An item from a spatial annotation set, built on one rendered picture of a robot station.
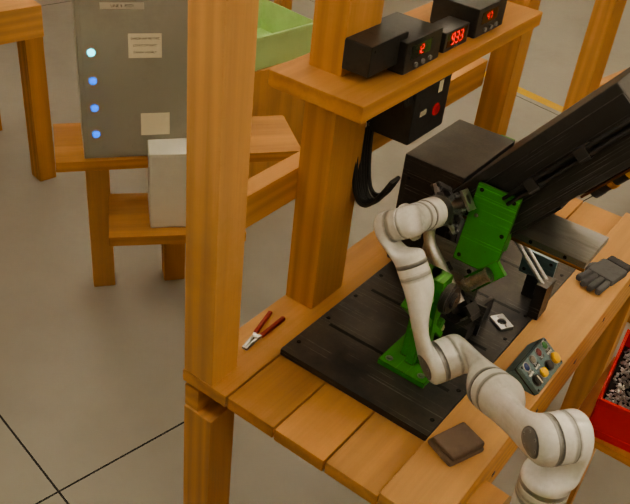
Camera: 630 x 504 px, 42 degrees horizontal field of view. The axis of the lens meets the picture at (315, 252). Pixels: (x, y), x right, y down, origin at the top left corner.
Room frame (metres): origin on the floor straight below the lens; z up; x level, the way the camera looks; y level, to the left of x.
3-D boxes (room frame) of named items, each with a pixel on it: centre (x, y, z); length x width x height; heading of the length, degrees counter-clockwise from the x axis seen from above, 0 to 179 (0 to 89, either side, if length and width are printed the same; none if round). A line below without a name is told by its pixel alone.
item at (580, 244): (1.86, -0.55, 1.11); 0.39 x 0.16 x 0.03; 57
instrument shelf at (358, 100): (1.98, -0.20, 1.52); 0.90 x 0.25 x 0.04; 147
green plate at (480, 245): (1.75, -0.43, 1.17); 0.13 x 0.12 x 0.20; 147
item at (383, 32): (1.72, -0.08, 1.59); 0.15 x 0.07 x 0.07; 147
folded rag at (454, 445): (1.24, -0.36, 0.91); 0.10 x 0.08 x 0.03; 126
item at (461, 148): (2.01, -0.36, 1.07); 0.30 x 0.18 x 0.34; 147
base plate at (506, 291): (1.84, -0.42, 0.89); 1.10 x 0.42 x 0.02; 147
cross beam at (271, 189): (2.04, -0.11, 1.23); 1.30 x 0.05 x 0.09; 147
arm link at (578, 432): (1.00, -0.46, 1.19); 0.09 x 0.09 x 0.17; 19
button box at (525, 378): (1.52, -0.57, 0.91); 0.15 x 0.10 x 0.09; 147
